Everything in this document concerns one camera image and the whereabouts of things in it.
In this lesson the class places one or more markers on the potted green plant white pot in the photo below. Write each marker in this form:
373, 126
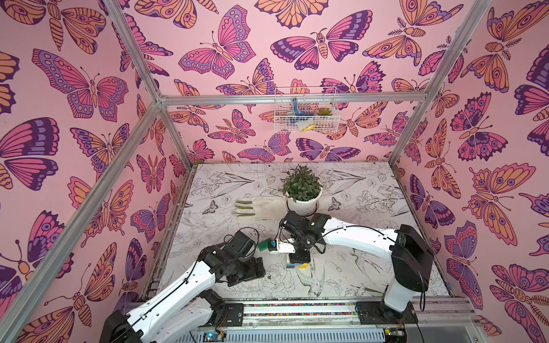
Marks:
302, 189

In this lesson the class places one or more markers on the beige gardening glove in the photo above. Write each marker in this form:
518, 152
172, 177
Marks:
261, 208

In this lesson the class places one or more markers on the white wire basket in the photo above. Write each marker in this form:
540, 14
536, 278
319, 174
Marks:
326, 119

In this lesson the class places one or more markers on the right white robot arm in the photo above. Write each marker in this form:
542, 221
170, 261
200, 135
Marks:
408, 253

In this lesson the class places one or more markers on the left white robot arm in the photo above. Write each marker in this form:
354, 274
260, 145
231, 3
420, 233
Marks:
190, 301

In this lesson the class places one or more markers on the dark green lego brick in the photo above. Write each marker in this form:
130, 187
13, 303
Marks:
264, 245

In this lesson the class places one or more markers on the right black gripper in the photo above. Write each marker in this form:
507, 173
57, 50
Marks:
298, 251

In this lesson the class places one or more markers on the blue toy in basket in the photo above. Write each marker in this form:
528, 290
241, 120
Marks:
303, 113

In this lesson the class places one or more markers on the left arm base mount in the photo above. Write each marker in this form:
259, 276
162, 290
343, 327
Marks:
210, 310

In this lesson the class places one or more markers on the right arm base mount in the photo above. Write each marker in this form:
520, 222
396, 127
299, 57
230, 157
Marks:
371, 312

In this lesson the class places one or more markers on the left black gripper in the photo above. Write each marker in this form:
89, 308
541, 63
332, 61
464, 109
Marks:
253, 272

